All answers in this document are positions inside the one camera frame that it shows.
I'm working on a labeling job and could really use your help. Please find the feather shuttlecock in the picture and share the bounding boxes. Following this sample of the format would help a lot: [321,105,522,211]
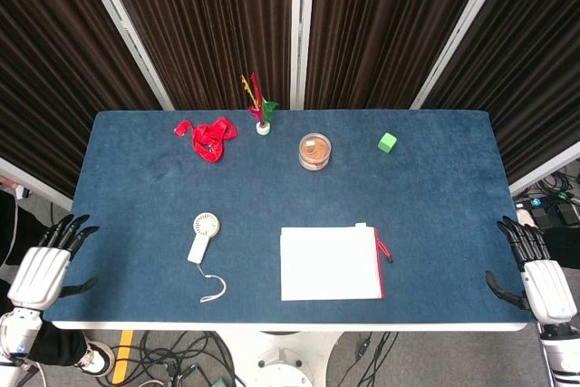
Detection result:
[240,72,279,136]

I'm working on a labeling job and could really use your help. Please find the black floor cable bundle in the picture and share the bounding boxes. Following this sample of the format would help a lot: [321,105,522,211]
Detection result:
[92,331,237,387]

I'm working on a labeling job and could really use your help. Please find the white handheld fan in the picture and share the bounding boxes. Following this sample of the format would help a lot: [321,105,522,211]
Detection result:
[187,211,227,304]

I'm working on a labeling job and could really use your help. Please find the black cable with inline box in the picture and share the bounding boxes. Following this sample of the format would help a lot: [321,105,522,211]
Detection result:
[346,331,399,387]

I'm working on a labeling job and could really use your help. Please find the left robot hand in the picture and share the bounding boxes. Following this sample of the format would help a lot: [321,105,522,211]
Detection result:
[7,213,101,310]

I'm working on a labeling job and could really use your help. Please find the green cube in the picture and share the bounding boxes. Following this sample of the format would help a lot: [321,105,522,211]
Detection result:
[377,131,398,154]

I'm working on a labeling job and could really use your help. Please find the white table pedestal base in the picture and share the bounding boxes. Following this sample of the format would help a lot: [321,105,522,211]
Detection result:
[216,330,342,387]

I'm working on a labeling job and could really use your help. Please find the person in black clothes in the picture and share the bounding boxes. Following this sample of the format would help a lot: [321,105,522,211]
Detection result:
[0,175,90,368]

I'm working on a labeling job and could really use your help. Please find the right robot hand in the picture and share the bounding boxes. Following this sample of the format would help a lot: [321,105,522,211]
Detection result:
[484,215,578,326]

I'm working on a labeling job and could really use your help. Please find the white sneaker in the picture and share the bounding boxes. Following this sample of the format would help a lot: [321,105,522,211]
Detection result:
[74,339,115,378]

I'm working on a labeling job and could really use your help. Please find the black power strip with adapters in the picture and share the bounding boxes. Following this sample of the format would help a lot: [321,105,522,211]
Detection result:
[516,191,580,228]

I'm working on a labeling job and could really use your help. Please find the yellow floor tape strip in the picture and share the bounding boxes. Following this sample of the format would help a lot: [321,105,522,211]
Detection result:
[111,330,135,384]

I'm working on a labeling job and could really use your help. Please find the red lanyard ribbon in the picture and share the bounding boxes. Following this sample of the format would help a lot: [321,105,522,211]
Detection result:
[173,117,238,164]

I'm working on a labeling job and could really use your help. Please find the white zipper pouch red trim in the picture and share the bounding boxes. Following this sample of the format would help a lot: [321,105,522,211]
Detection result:
[279,222,394,302]

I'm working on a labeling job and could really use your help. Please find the round clear container brown contents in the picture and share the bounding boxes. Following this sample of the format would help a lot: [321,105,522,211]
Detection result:
[298,132,332,171]

